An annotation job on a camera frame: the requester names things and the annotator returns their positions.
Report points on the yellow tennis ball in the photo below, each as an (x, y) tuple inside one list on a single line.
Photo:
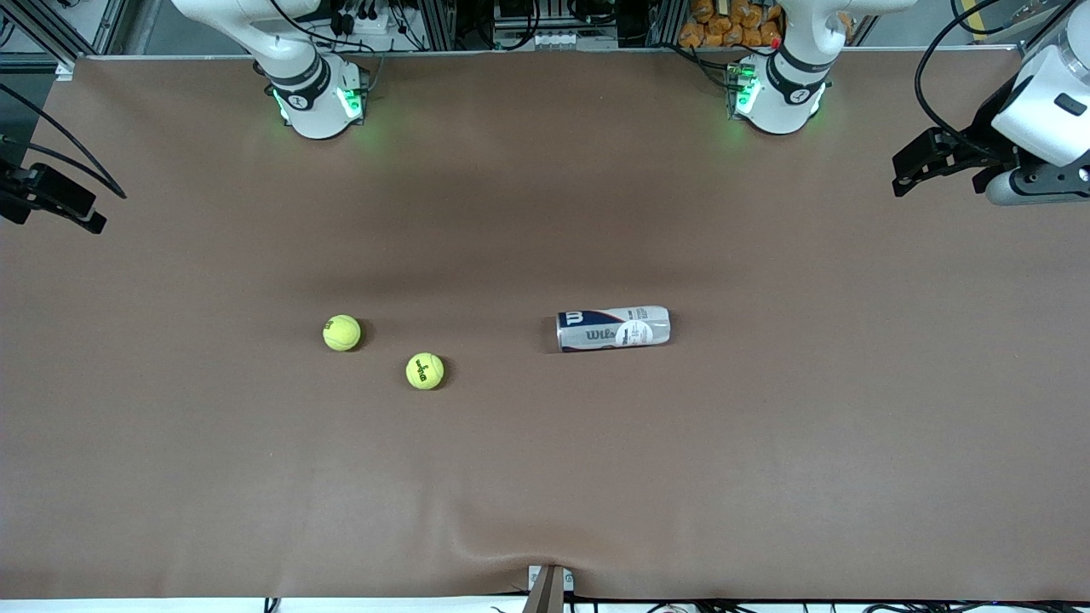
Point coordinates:
[(424, 371), (341, 333)]

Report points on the aluminium frame post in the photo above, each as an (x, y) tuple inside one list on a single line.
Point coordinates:
[(664, 21), (440, 24)]

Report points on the aluminium frame strut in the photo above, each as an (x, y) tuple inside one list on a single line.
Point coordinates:
[(51, 30)]

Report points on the brown table cover mat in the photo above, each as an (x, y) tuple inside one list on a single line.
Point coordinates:
[(766, 468)]

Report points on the orange packet pile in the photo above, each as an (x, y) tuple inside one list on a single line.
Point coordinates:
[(732, 21)]

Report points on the white socket strip black plugs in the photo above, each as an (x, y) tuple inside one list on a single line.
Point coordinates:
[(362, 21)]

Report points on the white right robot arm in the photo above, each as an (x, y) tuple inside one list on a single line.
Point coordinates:
[(319, 106)]

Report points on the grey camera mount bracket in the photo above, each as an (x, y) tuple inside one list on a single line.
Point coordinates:
[(549, 592)]

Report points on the Wilson tennis ball can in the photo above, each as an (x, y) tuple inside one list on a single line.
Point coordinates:
[(609, 330)]

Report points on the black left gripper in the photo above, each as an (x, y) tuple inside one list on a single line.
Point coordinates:
[(986, 121)]

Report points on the white power strip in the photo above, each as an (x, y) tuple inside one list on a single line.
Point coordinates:
[(558, 39)]

